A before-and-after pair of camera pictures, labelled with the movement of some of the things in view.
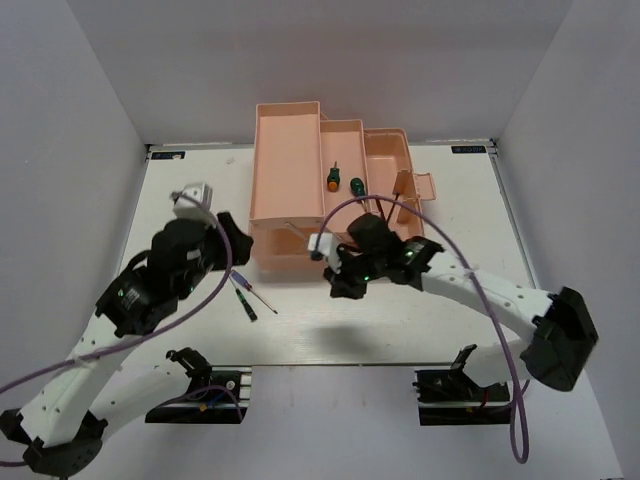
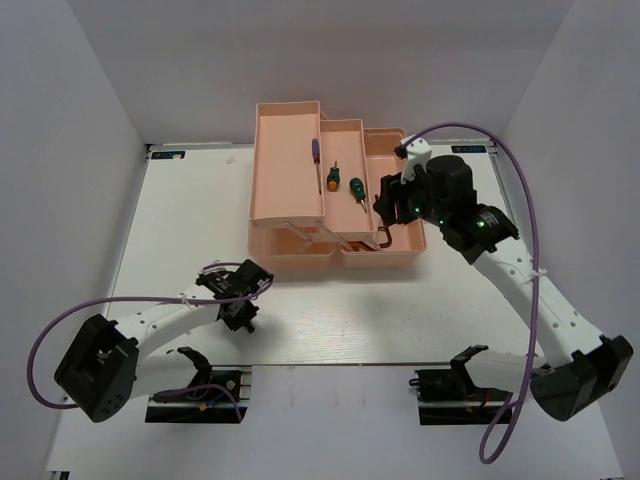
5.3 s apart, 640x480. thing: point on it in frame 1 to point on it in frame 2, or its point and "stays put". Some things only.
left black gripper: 241,243 to 237,321
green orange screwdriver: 333,178 stays put
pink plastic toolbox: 312,176 stays put
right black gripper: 344,287 to 392,190
